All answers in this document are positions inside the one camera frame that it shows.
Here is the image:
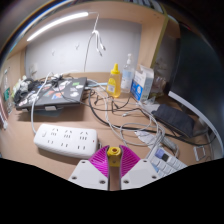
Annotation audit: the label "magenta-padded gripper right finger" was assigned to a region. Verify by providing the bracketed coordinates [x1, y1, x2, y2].
[118, 144, 162, 191]

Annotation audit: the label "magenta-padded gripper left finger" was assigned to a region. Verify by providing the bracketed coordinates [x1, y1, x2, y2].
[68, 144, 111, 191]

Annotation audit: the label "yellow charger block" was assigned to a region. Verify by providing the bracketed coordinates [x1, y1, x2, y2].
[106, 145, 123, 169]

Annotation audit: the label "white keyboard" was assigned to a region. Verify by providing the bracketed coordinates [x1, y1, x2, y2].
[146, 146, 188, 178]

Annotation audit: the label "white power strip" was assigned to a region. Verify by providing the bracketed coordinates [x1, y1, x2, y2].
[33, 123, 100, 160]

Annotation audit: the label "black fabric pouch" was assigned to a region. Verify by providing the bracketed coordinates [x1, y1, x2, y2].
[152, 103, 196, 139]

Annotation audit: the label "blue and white carton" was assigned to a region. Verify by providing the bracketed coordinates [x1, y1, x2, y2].
[130, 64, 155, 103]

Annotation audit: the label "yellow squeeze bottle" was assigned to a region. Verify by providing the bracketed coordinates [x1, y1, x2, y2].
[106, 63, 123, 99]

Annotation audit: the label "dark sticker-covered laptop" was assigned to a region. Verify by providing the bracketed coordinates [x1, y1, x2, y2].
[14, 76, 89, 112]

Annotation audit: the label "clear pump sanitizer bottle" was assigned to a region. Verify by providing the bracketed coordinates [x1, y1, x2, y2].
[120, 53, 136, 95]

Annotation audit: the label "black headphones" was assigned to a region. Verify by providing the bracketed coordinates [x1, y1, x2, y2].
[12, 77, 36, 105]

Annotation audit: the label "dark computer monitor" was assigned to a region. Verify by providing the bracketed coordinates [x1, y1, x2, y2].
[167, 23, 224, 158]

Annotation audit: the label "white led light bar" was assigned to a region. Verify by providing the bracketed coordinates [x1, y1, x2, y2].
[25, 11, 90, 43]

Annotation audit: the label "white charging cable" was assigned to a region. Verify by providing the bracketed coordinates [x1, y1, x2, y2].
[87, 79, 166, 149]

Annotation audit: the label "long black cable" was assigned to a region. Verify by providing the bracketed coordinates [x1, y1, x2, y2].
[87, 89, 216, 148]

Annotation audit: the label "white power strip cable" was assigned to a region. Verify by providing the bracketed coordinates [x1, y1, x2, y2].
[29, 71, 54, 136]

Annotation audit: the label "white hanging multi-head cable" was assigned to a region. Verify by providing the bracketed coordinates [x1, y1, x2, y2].
[82, 12, 107, 73]

